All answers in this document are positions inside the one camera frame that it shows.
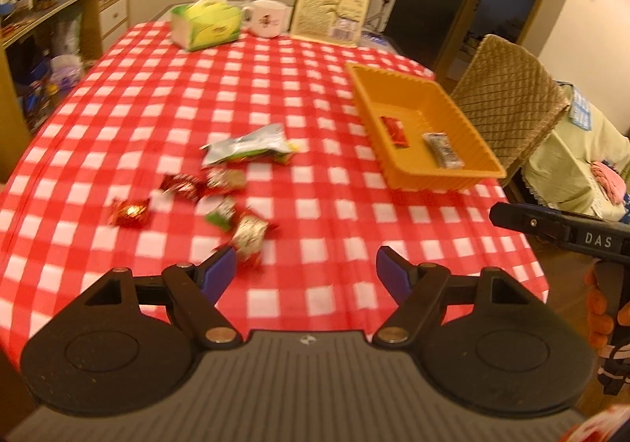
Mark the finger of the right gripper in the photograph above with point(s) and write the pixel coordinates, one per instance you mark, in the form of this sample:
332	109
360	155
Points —
547	224

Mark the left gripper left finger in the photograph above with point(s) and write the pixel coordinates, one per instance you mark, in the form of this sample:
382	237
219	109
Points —
127	342

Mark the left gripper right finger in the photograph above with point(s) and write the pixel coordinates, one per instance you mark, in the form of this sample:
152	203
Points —
485	341

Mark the clear dark snack packet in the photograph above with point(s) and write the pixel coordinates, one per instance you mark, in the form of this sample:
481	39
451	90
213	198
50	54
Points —
442	150

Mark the small red candy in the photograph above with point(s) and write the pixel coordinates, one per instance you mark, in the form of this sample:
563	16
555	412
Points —
128	213

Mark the green candy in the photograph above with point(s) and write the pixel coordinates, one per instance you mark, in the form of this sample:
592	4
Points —
223	215

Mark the large red snack packet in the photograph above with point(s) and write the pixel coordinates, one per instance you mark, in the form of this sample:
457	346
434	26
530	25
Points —
396	131

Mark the red twisted candy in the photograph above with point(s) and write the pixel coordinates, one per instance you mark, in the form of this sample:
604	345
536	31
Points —
183	185

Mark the red white snack packet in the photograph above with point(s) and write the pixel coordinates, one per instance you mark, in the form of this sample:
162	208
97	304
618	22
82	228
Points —
249	237

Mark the red clear brown candy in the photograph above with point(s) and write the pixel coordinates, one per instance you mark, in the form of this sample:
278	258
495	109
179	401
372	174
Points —
221	180

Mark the silver green snack bag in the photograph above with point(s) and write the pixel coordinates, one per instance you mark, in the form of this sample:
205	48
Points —
267	141

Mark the right hand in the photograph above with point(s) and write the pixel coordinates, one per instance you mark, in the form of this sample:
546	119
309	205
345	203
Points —
599	324

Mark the light green cloth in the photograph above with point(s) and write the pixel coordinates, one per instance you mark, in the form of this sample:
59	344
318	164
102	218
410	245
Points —
582	166

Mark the right quilted beige chair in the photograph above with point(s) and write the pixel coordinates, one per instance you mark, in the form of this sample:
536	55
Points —
511	99

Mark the orange plastic tray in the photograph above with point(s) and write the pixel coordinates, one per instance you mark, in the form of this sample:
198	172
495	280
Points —
423	107

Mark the red white checkered tablecloth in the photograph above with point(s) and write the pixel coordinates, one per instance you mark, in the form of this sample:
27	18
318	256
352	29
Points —
147	108

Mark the blue gum pack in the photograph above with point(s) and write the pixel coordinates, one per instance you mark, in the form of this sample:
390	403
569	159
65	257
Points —
375	41

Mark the black mini fridge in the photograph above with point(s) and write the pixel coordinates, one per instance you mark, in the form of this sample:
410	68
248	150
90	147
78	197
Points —
417	29

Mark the wooden shelf unit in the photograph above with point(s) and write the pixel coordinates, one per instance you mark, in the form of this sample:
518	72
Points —
102	22

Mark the green tissue box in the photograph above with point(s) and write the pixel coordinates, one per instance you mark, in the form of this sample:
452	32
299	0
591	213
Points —
205	24

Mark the white mug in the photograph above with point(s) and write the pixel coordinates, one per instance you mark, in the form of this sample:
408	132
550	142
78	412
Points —
265	18

